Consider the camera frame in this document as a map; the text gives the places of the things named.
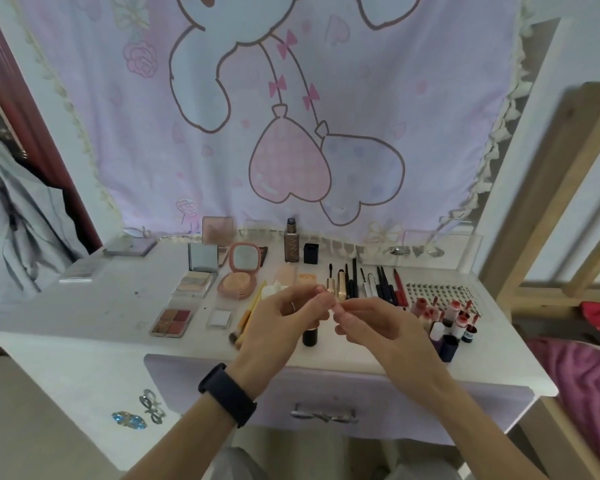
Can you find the person's right hand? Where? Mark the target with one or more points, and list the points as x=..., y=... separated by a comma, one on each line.
x=405, y=349

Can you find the person's left hand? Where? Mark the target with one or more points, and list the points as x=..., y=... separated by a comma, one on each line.
x=270, y=339

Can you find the beige tube black cap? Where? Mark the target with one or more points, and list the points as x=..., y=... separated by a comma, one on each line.
x=426, y=319

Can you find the black cap beige wand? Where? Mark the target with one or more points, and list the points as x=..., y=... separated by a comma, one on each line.
x=310, y=337

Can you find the navy cosmetic tube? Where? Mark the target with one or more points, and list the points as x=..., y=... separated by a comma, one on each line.
x=447, y=347

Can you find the red pencil cap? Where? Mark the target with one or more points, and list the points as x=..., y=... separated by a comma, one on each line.
x=402, y=299

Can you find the clear square palette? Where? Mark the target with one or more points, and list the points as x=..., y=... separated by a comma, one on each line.
x=220, y=318

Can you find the small pale tube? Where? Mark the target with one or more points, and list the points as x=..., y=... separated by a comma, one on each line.
x=461, y=322

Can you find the red makeup pencil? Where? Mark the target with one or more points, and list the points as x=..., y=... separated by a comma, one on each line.
x=399, y=287

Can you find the peach round powder puff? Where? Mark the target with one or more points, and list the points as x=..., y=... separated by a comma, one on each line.
x=237, y=283

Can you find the short black makeup pencil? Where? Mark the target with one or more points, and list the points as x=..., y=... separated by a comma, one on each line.
x=380, y=284

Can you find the false eyelash tray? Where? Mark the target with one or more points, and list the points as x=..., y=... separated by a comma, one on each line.
x=445, y=292

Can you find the small orange sponge holder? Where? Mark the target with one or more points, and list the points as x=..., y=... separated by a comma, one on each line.
x=307, y=279

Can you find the pink rounded compact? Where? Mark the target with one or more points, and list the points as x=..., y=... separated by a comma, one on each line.
x=245, y=257

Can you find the long black makeup pencil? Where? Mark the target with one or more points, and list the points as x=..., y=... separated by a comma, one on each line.
x=354, y=277

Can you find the gold cap mascara wand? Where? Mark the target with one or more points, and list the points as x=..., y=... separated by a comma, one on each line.
x=331, y=274

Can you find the purple drawer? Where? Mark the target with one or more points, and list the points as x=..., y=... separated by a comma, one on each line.
x=190, y=384

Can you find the black square bottle cap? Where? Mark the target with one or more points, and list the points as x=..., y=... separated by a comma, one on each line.
x=311, y=253

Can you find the dark square foundation bottle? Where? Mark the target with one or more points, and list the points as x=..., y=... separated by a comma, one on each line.
x=292, y=244

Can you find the silver square palette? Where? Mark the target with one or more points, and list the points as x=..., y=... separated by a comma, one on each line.
x=172, y=322

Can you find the small grey square palette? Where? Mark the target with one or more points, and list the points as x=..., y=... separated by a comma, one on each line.
x=202, y=257

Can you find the brown blush palette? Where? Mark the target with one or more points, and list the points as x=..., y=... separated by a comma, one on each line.
x=217, y=229

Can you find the large grey square palette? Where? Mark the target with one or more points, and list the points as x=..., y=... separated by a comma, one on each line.
x=130, y=247

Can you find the white dressing table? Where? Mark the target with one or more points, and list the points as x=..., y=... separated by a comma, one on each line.
x=105, y=304

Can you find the black smartwatch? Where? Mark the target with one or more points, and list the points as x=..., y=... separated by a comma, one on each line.
x=227, y=394

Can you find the silver oval metal fitting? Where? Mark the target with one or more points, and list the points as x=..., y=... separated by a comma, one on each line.
x=435, y=252
x=399, y=250

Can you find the blue shiny cabinet sticker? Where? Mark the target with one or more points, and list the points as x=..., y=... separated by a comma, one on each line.
x=128, y=420

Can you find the purple bed sheet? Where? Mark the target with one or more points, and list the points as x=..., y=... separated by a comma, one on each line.
x=590, y=394

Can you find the pink cartoon cloth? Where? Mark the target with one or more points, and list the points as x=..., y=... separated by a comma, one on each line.
x=130, y=144

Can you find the white hanging garment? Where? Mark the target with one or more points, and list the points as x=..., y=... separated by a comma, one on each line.
x=20, y=244

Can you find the dark red wooden door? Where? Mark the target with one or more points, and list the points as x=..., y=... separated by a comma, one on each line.
x=10, y=69

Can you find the wooden bed frame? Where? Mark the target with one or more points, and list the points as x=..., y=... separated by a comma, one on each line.
x=530, y=194

